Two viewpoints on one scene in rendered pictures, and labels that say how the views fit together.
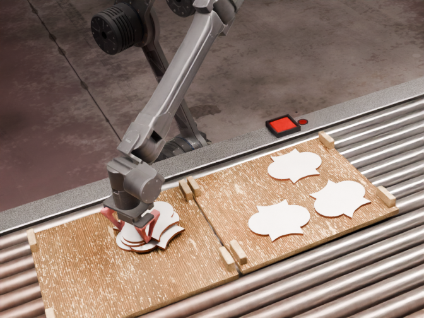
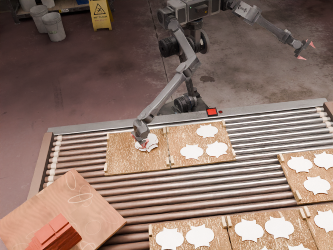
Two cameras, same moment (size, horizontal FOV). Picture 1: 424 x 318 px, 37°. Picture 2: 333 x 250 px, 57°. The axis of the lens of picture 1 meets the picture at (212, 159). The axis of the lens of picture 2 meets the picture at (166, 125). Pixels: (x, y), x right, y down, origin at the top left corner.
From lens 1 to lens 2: 67 cm
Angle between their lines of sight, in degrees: 16
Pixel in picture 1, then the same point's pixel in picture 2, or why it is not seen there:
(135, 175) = (140, 128)
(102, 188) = not seen: hidden behind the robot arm
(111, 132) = (166, 81)
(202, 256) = (160, 158)
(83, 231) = (126, 137)
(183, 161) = (170, 117)
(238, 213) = (179, 145)
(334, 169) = (221, 136)
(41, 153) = (136, 83)
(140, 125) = (146, 110)
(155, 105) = (153, 104)
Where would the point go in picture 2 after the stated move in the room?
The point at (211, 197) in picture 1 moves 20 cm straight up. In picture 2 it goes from (172, 136) to (171, 114)
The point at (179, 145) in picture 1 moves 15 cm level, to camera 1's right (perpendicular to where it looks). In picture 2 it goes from (185, 98) to (199, 100)
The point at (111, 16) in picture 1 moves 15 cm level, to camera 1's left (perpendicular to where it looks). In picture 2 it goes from (166, 42) to (151, 41)
